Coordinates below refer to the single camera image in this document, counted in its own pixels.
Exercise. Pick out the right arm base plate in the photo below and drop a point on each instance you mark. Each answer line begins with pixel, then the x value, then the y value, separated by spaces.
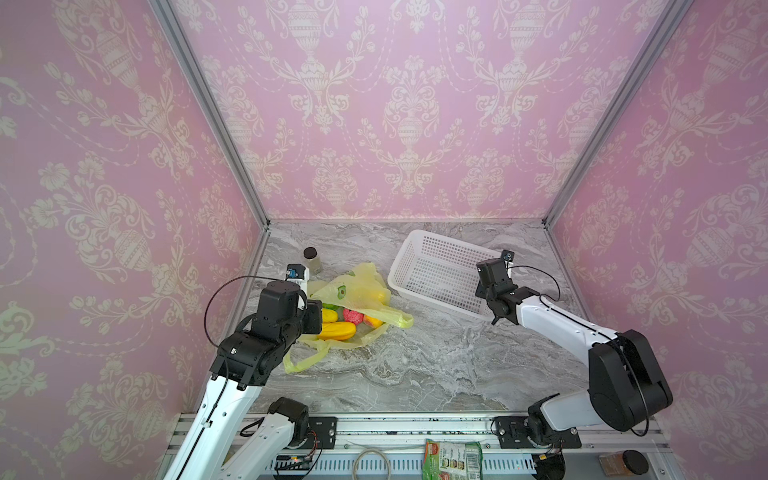
pixel 513 432

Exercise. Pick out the green snack packet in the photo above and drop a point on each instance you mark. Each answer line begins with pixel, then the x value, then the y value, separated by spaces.
pixel 452 461

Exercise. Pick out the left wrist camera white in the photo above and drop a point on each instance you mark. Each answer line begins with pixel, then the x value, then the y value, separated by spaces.
pixel 299 274

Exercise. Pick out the yellow-green plastic bag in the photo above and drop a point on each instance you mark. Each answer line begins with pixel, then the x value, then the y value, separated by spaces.
pixel 361 289

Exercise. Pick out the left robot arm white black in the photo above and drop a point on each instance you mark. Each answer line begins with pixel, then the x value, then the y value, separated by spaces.
pixel 243 364

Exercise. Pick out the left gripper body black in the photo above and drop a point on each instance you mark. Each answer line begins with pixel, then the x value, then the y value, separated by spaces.
pixel 292 331

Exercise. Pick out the pink dragon fruit toy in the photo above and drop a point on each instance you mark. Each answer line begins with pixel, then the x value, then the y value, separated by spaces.
pixel 353 317

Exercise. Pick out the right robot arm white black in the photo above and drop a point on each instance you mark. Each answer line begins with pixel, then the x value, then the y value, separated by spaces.
pixel 626 384

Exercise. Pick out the small bottle black cap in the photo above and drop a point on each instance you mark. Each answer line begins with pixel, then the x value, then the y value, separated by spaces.
pixel 312 260

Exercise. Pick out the yellow banana toy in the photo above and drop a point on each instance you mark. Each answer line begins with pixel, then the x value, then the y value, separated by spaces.
pixel 340 331

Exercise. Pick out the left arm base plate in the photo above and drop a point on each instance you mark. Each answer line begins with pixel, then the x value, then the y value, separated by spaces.
pixel 315 433

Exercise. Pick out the white plastic basket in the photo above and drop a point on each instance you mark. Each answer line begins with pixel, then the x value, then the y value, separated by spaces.
pixel 441 273

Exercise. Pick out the small circuit board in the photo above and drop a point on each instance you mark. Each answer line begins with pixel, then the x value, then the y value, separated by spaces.
pixel 293 463

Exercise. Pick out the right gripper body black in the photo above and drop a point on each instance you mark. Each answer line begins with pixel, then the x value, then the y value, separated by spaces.
pixel 491 271

